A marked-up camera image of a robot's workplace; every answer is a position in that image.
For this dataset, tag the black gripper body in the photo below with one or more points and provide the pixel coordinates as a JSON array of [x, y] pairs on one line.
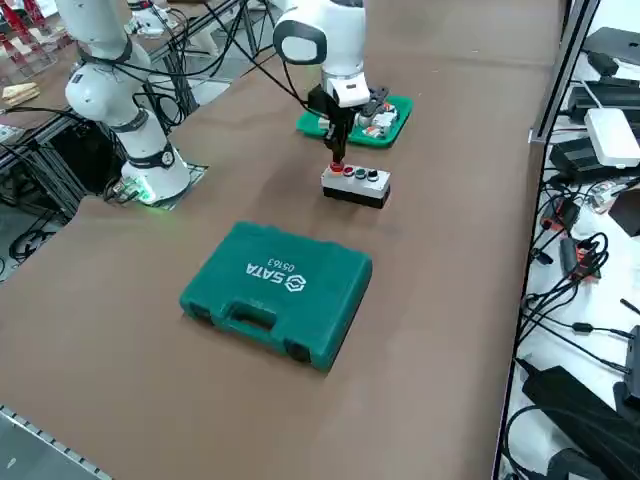
[[320, 102]]

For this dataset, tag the white button box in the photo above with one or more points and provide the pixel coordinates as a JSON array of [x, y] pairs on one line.
[[357, 184]]

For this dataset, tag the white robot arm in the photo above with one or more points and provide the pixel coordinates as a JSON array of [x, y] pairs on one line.
[[150, 150]]

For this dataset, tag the white flat device box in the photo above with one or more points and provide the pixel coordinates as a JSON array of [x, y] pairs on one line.
[[612, 135]]

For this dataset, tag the green plastic tray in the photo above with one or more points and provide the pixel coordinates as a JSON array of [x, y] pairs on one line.
[[390, 135]]

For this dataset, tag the white terminal block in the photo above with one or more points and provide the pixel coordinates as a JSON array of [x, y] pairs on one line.
[[384, 111]]

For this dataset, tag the green SATA tool case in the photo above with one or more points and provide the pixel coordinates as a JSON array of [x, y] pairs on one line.
[[280, 300]]

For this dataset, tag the white background machine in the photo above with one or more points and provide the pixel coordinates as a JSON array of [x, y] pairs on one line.
[[147, 20]]

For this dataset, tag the black power brick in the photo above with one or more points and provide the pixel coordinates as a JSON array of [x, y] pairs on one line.
[[582, 157]]

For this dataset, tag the black power strip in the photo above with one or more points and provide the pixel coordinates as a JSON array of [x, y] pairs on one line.
[[605, 97]]

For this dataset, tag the red black circuit board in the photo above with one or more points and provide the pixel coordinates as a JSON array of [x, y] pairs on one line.
[[590, 260]]

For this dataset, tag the black laptop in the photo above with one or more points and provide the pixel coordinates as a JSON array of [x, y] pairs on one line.
[[617, 42]]

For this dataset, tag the wooden wedge block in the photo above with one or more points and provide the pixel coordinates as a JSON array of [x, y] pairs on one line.
[[22, 94]]

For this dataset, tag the large black power adapter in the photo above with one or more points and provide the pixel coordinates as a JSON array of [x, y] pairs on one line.
[[575, 410]]

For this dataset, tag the grey switch box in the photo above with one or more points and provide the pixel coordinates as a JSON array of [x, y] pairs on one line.
[[366, 121]]

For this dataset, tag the aluminium frame post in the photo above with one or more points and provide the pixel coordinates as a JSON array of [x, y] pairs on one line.
[[567, 65]]

